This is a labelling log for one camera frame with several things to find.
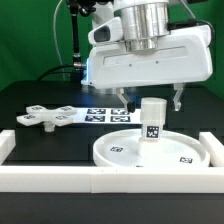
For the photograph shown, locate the white cable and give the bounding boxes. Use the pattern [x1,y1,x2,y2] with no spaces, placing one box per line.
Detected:
[52,0,67,81]

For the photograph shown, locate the white cross-shaped table base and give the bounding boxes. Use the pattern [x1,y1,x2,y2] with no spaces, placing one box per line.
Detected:
[17,105,77,133]

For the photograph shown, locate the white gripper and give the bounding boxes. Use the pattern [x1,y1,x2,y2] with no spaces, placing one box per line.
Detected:
[88,25,213,113]

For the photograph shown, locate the black cables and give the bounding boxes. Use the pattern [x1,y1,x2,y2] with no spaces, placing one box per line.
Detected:
[36,64,87,82]

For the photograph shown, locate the white right fence bar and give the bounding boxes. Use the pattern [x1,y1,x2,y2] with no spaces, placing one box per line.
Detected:
[199,132,224,167]

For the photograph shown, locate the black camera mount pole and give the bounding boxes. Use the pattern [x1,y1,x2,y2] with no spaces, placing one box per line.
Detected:
[66,0,96,69]

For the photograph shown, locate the white round table top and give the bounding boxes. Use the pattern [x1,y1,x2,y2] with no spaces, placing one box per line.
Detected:
[93,129,210,168]

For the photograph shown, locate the white left fence bar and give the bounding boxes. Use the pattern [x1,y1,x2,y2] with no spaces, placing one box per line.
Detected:
[0,130,16,166]

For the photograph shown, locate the white front fence bar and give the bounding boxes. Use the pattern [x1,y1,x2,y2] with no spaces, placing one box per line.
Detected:
[0,166,224,193]

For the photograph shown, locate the white marker sheet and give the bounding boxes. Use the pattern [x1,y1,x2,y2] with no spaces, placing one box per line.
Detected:
[73,108,140,124]

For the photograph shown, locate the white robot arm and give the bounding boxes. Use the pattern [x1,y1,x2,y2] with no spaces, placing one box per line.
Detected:
[82,0,214,112]

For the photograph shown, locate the white fence bar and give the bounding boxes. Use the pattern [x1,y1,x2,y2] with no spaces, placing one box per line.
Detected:
[199,132,224,167]
[0,130,16,166]
[0,166,224,193]

